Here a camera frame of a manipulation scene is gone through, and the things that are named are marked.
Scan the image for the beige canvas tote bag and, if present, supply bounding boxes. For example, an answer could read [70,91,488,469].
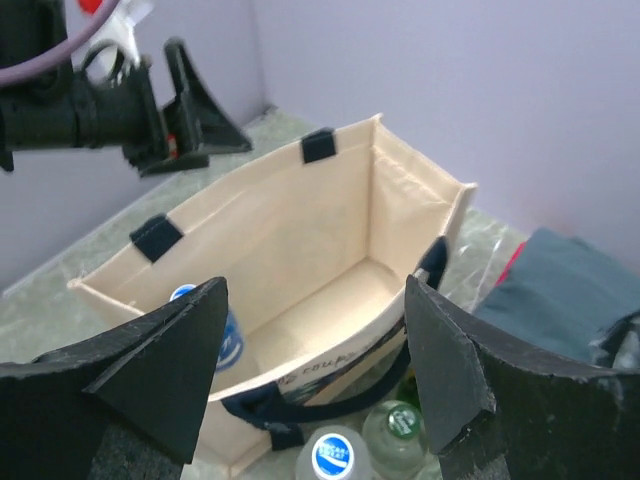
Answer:
[69,116,476,478]

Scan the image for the folded red cloth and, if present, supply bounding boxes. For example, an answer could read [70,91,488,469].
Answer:
[495,242,527,286]

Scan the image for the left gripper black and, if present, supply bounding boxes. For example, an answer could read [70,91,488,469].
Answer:
[1,37,252,177]

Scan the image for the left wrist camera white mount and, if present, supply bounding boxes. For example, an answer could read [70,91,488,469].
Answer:
[80,0,154,87]

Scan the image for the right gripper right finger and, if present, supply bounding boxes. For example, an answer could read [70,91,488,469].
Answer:
[405,276,639,479]

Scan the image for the plastic water bottle blue cap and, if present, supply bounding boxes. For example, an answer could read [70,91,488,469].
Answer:
[294,425,374,480]

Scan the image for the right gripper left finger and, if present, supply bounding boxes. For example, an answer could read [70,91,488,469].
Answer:
[1,277,228,479]

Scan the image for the green Perrier glass bottle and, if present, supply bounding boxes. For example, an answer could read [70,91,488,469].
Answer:
[396,368,419,406]

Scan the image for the folded grey cloth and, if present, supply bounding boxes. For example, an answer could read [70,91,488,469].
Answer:
[474,228,639,364]

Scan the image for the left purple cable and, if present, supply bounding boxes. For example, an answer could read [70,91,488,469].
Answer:
[0,0,124,90]

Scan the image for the dark patterned garment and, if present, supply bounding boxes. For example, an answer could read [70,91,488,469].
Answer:
[589,311,639,370]

